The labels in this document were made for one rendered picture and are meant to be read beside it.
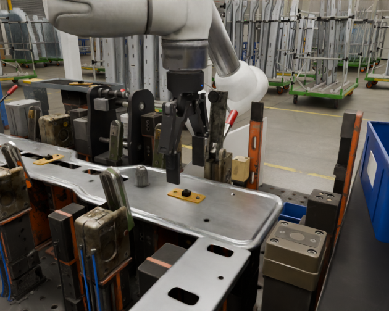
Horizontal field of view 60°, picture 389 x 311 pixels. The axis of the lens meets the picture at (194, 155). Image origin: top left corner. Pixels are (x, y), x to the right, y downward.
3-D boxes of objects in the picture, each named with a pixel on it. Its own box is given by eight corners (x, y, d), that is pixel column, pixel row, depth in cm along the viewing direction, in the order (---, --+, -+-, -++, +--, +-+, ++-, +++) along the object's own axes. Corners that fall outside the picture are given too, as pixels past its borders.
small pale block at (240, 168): (226, 282, 92) (231, 159, 80) (231, 275, 95) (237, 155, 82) (238, 287, 91) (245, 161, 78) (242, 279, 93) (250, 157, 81)
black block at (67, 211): (53, 326, 79) (32, 218, 69) (87, 297, 88) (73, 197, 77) (77, 340, 75) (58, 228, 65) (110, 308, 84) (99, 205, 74)
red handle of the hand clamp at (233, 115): (204, 150, 85) (227, 107, 93) (207, 155, 87) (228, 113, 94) (219, 153, 83) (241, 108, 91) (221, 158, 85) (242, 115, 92)
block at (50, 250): (44, 252, 105) (28, 167, 95) (76, 232, 116) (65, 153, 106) (55, 257, 102) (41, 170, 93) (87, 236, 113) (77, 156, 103)
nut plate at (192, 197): (166, 195, 76) (166, 190, 76) (175, 189, 79) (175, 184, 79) (198, 203, 72) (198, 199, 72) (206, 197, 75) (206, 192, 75)
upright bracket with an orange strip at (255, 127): (240, 277, 94) (250, 102, 77) (242, 274, 95) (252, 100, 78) (250, 281, 93) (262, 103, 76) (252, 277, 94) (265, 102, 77)
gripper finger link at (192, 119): (178, 100, 70) (181, 96, 70) (192, 136, 78) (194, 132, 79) (194, 102, 68) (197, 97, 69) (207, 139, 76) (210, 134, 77)
